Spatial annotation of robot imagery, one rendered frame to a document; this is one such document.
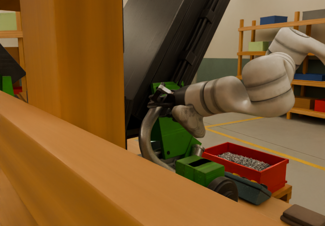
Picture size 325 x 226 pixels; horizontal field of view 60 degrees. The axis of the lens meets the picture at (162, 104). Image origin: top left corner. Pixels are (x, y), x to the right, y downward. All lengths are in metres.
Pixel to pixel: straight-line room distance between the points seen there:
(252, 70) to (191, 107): 0.16
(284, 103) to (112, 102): 0.27
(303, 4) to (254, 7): 1.36
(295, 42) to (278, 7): 6.74
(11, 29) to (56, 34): 3.80
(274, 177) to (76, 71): 1.02
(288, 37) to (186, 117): 0.35
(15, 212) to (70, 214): 0.80
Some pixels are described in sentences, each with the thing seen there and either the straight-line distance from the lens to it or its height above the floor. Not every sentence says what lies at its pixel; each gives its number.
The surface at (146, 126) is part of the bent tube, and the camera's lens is 0.69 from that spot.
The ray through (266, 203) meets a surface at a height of 0.90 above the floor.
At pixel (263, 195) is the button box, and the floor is 0.92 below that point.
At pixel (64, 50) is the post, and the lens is 0.35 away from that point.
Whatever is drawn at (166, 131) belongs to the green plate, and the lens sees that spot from 0.77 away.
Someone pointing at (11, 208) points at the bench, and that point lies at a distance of 1.04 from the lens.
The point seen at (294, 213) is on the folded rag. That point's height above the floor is 0.93.
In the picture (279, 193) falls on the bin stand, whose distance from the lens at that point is 1.28.
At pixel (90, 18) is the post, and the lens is 0.36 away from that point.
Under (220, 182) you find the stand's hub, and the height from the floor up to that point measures 1.16.
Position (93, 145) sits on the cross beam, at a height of 1.28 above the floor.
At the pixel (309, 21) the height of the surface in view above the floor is 1.97.
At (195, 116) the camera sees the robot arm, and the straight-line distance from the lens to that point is 0.58.
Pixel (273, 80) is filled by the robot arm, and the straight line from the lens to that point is 0.48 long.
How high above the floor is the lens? 1.35
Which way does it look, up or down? 10 degrees down
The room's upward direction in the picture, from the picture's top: straight up
